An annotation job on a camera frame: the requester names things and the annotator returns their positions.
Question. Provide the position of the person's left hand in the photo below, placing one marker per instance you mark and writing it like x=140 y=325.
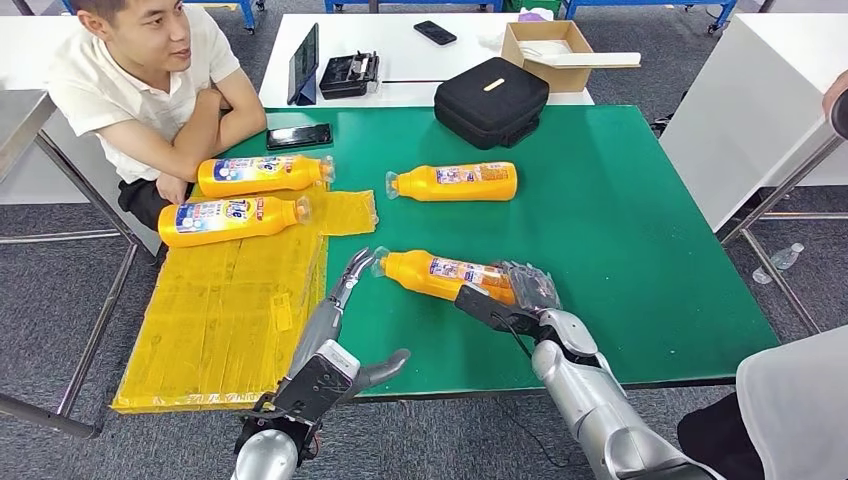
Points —
x=173 y=191

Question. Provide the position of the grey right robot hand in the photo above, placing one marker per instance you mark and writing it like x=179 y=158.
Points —
x=533 y=288

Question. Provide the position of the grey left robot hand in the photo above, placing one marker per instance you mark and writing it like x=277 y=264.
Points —
x=318 y=331

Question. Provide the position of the person's right hand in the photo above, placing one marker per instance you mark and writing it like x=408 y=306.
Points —
x=213 y=99

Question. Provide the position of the orange detergent bottle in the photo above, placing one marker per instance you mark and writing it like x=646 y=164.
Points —
x=424 y=277
x=450 y=192
x=225 y=237
x=265 y=187

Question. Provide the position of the clear plastic water bottle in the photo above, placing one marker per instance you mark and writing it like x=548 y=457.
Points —
x=785 y=257

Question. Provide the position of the green table mat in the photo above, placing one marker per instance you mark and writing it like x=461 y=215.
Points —
x=596 y=232

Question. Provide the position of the black smartphone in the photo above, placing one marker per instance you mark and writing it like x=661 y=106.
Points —
x=299 y=137
x=435 y=33

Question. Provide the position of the dark tablet with stand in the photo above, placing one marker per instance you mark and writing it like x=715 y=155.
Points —
x=303 y=66

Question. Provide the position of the yellow taped cardboard sheet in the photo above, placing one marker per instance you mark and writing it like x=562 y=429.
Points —
x=218 y=318

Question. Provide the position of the person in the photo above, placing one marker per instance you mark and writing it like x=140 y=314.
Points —
x=106 y=86
x=795 y=397

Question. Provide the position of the black plastic tray device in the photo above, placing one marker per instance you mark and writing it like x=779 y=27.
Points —
x=346 y=81

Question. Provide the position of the steel table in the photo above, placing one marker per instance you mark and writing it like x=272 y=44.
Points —
x=20 y=126

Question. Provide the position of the black zip carry case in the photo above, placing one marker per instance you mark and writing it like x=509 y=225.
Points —
x=490 y=109

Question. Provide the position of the white table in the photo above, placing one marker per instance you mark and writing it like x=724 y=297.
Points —
x=742 y=112
x=20 y=46
x=411 y=66

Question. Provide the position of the black chair base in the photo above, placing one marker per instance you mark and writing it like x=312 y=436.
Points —
x=662 y=126

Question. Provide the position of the brown cardboard box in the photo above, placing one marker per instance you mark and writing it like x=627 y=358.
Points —
x=556 y=81

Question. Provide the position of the white foam board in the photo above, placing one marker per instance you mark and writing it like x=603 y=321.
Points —
x=599 y=60

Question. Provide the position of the white plastic bag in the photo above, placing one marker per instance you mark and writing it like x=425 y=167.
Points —
x=546 y=50

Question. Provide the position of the clear plastic wrap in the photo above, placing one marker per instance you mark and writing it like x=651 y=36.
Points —
x=493 y=42

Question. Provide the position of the purple object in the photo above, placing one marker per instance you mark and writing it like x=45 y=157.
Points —
x=535 y=16

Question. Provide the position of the green plastic crate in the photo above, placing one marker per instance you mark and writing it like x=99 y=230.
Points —
x=533 y=5

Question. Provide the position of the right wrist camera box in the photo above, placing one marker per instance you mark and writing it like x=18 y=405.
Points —
x=490 y=311

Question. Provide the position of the steel table leg frame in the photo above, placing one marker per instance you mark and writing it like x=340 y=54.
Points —
x=782 y=192

